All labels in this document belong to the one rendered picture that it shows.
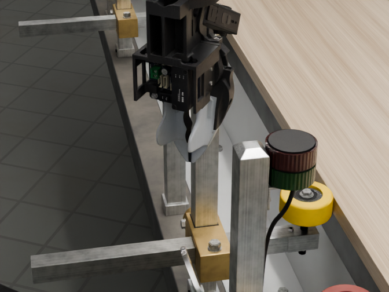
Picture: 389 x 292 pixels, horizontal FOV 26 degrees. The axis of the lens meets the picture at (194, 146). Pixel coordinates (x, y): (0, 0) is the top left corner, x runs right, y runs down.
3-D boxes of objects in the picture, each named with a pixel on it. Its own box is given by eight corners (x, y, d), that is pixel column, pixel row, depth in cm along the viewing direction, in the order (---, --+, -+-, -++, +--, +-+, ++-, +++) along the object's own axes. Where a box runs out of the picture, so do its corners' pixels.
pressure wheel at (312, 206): (315, 274, 127) (320, 211, 122) (267, 258, 131) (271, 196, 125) (335, 247, 133) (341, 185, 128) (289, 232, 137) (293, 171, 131)
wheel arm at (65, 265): (33, 289, 123) (30, 266, 121) (32, 275, 126) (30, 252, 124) (318, 254, 131) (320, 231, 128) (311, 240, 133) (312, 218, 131)
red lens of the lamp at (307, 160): (272, 174, 94) (273, 157, 93) (258, 148, 99) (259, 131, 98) (323, 168, 95) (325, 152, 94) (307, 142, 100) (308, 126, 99)
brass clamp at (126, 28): (116, 39, 210) (115, 19, 208) (110, 19, 222) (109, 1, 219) (140, 37, 211) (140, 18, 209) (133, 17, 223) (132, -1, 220)
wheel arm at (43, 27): (20, 40, 209) (18, 24, 207) (19, 35, 212) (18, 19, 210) (191, 27, 217) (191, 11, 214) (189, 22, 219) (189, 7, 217)
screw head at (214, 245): (209, 253, 123) (209, 247, 122) (206, 244, 124) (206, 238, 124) (223, 251, 123) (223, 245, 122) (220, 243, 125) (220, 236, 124)
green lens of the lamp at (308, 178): (271, 193, 95) (272, 176, 94) (257, 165, 100) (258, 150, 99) (322, 187, 96) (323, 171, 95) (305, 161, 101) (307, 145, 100)
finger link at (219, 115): (187, 125, 92) (187, 53, 88) (194, 118, 94) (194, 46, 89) (227, 134, 91) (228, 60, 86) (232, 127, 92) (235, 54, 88)
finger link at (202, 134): (172, 181, 91) (172, 105, 87) (195, 156, 96) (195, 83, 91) (198, 188, 90) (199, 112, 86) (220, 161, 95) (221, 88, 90)
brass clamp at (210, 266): (195, 284, 124) (195, 256, 122) (179, 232, 136) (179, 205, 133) (237, 278, 125) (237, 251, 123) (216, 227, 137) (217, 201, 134)
